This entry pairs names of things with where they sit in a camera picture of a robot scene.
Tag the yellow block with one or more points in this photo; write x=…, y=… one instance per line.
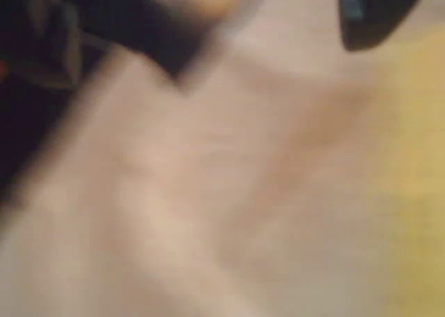
x=424, y=157

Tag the beige table cloth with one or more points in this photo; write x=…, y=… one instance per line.
x=208, y=192

